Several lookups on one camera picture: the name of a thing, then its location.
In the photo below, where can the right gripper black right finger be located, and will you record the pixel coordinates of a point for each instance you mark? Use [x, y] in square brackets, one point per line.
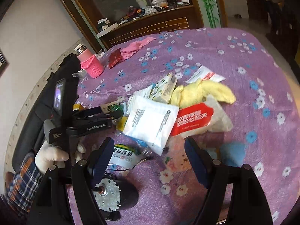
[201, 162]

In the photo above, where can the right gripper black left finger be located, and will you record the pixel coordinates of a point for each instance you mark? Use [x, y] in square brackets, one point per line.
[99, 160]

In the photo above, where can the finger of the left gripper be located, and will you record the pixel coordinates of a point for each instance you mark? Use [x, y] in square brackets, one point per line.
[97, 114]

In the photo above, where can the lemon print tissue pack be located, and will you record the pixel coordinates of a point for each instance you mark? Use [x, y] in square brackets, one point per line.
[163, 90]

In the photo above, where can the left plaid sleeve forearm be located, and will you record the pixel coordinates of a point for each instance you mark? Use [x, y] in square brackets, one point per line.
[24, 185]

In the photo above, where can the left white gloved hand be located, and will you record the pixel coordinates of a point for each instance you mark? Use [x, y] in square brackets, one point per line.
[49, 155]

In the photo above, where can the green white packet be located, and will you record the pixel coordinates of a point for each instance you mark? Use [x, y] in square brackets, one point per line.
[125, 158]

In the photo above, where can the blue plush toy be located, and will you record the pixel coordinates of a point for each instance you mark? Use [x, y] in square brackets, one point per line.
[231, 154]

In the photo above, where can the black sofa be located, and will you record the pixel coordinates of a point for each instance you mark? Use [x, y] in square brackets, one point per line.
[32, 134]

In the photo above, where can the silver black electric motor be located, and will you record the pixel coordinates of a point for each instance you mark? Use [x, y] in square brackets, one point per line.
[113, 195]

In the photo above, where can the pink bottle in knit sleeve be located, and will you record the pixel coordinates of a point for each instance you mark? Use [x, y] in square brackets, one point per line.
[88, 61]

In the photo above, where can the red white snack bag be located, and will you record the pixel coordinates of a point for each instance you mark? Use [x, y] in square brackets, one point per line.
[200, 118]

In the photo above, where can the white document pouch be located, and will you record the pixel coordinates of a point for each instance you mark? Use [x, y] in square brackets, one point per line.
[151, 122]

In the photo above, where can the dark red pouch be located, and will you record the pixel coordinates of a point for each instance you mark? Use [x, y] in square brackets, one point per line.
[115, 58]

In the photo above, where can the pink cloth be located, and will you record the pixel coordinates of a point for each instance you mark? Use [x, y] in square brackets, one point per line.
[134, 47]

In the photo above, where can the yellow fluffy towel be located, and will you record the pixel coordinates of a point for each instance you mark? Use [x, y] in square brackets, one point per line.
[197, 92]

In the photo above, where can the purple floral tablecloth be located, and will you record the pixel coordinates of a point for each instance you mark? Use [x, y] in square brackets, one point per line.
[264, 117]

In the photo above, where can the small white red packet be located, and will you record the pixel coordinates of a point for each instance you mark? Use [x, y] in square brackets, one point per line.
[205, 73]

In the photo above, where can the wooden cabinet counter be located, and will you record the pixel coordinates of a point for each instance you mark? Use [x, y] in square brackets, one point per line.
[105, 23]

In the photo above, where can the white cup on counter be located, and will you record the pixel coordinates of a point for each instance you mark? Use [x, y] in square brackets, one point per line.
[142, 3]

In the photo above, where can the framed wall picture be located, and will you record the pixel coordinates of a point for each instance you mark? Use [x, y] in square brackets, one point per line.
[3, 63]

